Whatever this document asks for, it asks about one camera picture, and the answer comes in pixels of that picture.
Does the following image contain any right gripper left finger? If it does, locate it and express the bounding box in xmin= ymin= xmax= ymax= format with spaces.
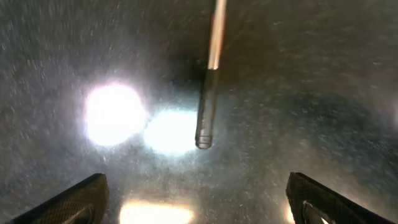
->
xmin=9 ymin=173 xmax=110 ymax=224

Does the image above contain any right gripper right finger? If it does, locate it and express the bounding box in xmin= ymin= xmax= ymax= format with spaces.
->
xmin=285 ymin=172 xmax=396 ymax=224

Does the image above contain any hammer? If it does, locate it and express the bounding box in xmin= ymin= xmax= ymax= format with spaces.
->
xmin=194 ymin=0 xmax=228 ymax=151

